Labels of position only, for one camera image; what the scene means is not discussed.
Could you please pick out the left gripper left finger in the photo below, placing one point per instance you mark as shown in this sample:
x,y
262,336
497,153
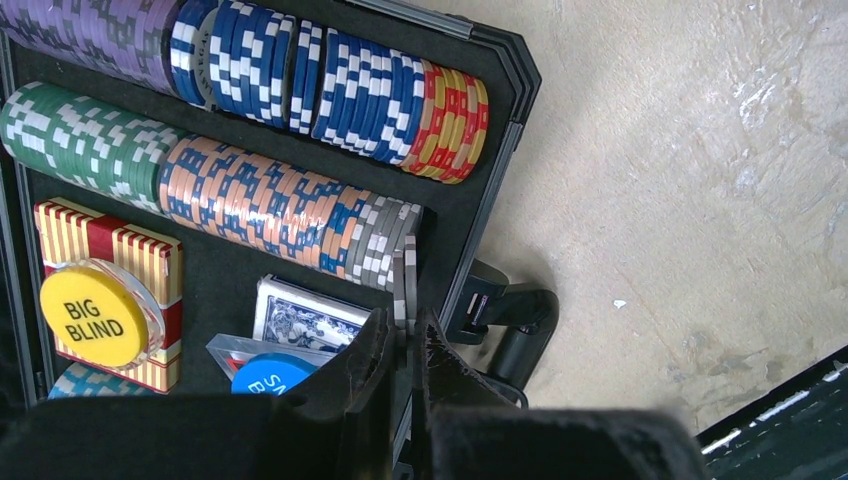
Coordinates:
x,y
335,425

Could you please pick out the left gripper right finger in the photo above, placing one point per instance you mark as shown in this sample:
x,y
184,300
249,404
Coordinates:
x,y
463,429

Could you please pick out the blue round button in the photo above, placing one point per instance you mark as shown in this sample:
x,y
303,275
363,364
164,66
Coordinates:
x,y
271,373

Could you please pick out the blue playing card deck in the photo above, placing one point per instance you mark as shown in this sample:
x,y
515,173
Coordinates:
x,y
287,314

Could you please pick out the yellow round button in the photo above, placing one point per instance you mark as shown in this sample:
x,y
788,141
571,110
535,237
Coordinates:
x,y
93,314

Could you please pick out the black poker case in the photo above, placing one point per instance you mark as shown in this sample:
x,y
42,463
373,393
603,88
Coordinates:
x,y
220,277

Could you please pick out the red playing card deck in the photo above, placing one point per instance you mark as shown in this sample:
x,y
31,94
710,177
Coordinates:
x,y
148,264

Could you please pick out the pink brown chip row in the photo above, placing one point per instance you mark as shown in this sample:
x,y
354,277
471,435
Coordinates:
x,y
285,211

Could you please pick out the navy orange chip row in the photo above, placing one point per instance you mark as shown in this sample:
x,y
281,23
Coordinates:
x,y
297,75

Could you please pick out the green white chip row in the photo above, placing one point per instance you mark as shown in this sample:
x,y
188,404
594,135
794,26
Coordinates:
x,y
88,143

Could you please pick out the purple chip row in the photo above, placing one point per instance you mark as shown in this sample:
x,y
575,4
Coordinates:
x,y
128,40

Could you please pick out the black aluminium base frame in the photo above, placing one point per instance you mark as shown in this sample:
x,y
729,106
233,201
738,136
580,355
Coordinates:
x,y
797,431

